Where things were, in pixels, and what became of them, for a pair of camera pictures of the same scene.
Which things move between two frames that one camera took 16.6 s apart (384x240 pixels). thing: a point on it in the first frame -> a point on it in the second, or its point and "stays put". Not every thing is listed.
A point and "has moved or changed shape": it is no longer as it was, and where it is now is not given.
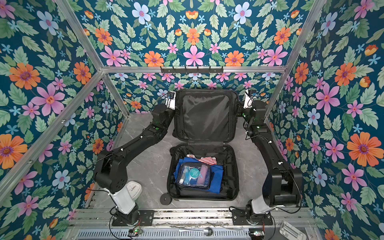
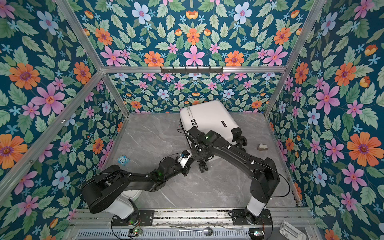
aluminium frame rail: [221, 69] stays put
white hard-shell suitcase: [206, 123] has moved or changed shape
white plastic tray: [290, 232] stays put
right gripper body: [245, 113] -> [197, 154]
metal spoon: [207, 231] stays put
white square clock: [134, 189] stays put
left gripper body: [170, 112] -> [178, 169]
